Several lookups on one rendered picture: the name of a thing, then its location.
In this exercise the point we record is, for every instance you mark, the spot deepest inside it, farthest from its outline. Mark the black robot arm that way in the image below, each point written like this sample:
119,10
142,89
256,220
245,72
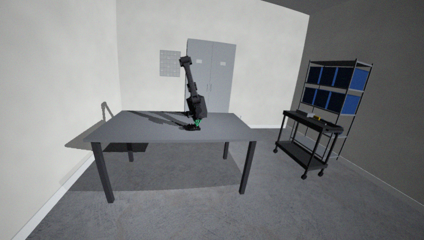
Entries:
195,97

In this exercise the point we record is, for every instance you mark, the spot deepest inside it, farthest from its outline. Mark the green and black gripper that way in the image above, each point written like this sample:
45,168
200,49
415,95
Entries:
197,120

